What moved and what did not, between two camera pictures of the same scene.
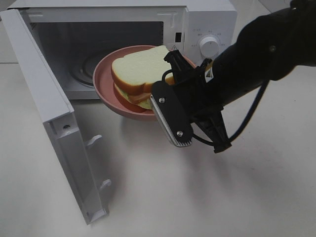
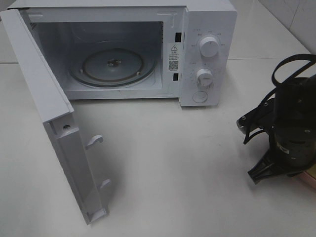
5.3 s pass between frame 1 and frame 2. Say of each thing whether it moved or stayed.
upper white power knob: stayed
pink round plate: moved
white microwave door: stayed
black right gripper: moved
